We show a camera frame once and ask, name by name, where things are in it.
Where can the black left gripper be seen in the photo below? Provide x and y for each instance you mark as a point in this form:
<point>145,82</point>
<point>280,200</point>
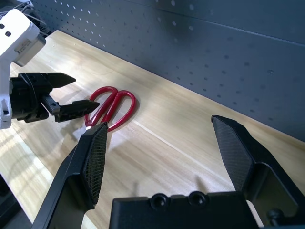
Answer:
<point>26,95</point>

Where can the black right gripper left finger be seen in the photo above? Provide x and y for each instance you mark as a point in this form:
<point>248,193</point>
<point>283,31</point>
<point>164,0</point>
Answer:
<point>95,157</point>

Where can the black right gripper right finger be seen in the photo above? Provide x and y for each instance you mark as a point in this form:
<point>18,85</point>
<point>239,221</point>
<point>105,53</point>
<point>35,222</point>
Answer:
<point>236,152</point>

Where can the grey pegboard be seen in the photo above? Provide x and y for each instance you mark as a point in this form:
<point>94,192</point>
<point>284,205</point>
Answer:
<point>214,47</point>

